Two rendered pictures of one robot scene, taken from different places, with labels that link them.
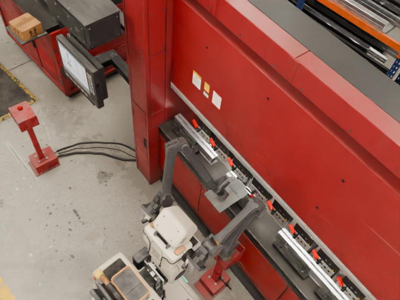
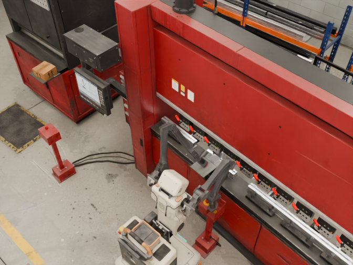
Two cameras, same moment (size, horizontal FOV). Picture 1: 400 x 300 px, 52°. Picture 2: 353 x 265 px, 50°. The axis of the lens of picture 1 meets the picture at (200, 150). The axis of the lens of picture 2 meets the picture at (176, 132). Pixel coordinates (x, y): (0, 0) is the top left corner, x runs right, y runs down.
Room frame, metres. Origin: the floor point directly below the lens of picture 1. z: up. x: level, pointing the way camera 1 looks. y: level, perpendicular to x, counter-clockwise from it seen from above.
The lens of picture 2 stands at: (-0.85, 0.02, 3.86)
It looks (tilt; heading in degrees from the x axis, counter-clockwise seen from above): 47 degrees down; 1
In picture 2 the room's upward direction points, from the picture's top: straight up
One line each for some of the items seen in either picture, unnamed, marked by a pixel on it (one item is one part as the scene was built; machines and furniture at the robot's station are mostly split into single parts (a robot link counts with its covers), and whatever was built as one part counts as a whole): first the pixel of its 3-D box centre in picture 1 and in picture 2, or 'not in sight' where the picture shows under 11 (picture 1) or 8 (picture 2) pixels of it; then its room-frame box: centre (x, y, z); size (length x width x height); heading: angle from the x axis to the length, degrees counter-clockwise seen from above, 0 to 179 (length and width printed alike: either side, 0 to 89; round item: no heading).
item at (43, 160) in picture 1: (33, 138); (56, 152); (2.06, 1.51, 0.41); 0.25 x 0.20 x 0.83; 134
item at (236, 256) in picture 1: (225, 249); (211, 206); (1.13, -0.28, 0.75); 0.20 x 0.16 x 0.18; 48
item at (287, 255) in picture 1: (290, 259); (259, 204); (1.07, -0.71, 0.89); 0.30 x 0.05 x 0.03; 44
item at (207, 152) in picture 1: (195, 138); (178, 132); (1.94, 0.05, 0.92); 0.50 x 0.06 x 0.10; 44
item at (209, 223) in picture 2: (219, 266); (209, 225); (1.13, -0.28, 0.39); 0.05 x 0.05 x 0.54; 48
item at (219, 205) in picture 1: (225, 193); (206, 164); (1.44, -0.23, 1.00); 0.26 x 0.18 x 0.01; 134
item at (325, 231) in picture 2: not in sight; (326, 225); (0.69, -1.14, 1.19); 0.15 x 0.09 x 0.17; 44
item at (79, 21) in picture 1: (88, 49); (96, 75); (2.13, 0.87, 1.53); 0.51 x 0.25 x 0.85; 49
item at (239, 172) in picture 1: (243, 166); (216, 142); (1.56, -0.31, 1.19); 0.15 x 0.09 x 0.17; 44
